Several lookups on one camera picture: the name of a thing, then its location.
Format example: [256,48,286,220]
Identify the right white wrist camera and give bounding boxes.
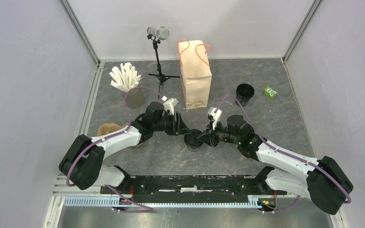
[208,107,222,130]

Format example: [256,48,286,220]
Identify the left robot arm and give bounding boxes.
[58,98,190,194]

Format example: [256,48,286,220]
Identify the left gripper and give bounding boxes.
[152,111,191,135]

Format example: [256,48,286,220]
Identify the bundle of white wrapped straws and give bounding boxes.
[109,62,141,93]

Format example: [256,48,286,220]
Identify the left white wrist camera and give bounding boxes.
[161,96,178,115]

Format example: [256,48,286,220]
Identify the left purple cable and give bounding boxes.
[66,86,167,213]

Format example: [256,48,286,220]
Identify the microphone on black tripod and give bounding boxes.
[146,26,180,93]

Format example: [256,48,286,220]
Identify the grey cup holding straws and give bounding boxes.
[124,88,146,109]

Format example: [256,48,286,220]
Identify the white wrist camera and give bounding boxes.
[161,96,178,115]
[208,107,222,130]

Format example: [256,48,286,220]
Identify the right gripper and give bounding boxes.
[197,119,240,147]

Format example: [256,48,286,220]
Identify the purple cable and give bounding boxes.
[217,94,353,215]
[66,86,167,213]

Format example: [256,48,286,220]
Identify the black coffee cup with print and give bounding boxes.
[184,129,203,150]

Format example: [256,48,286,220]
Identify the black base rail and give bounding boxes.
[115,175,287,203]

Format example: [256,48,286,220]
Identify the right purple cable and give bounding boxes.
[217,94,353,215]

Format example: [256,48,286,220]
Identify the brown cardboard cup carrier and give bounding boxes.
[93,123,141,151]

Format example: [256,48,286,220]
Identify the green toy block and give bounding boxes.
[263,86,278,99]

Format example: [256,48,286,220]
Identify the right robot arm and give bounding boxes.
[196,115,354,215]

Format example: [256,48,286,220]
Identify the brown paper takeout bag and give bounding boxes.
[177,39,212,110]

